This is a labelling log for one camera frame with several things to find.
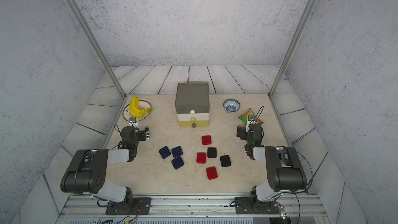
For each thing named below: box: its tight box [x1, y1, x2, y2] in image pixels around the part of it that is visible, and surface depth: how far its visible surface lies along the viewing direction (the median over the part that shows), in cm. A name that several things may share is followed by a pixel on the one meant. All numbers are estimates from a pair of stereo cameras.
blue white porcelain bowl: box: [222, 98, 241, 114], surface depth 113 cm
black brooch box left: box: [207, 147, 218, 159], surface depth 92 cm
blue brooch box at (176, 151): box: [171, 146, 183, 158], surface depth 92 cm
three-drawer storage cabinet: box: [174, 82, 210, 128], surface depth 94 cm
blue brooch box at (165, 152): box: [159, 146, 172, 159], surface depth 92 cm
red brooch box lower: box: [206, 166, 218, 180], surface depth 84 cm
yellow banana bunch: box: [129, 95, 153, 119], surface depth 108 cm
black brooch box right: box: [220, 155, 232, 167], surface depth 89 cm
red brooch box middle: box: [196, 151, 207, 164], surface depth 91 cm
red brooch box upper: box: [201, 134, 212, 146], surface depth 98 cm
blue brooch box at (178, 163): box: [171, 156, 184, 170], surface depth 88 cm
